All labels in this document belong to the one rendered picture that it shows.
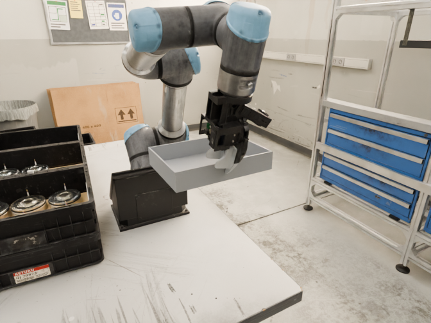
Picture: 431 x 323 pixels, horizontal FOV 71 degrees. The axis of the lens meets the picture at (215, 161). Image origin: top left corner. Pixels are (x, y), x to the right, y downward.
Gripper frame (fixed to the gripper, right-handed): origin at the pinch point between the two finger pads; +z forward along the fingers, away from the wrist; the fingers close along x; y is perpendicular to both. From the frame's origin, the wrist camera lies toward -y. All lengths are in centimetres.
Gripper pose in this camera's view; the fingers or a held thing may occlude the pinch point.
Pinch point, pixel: (227, 166)
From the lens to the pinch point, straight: 73.1
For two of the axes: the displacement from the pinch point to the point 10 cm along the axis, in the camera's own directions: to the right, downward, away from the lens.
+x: 5.1, 5.7, -6.4
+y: -8.5, 2.1, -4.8
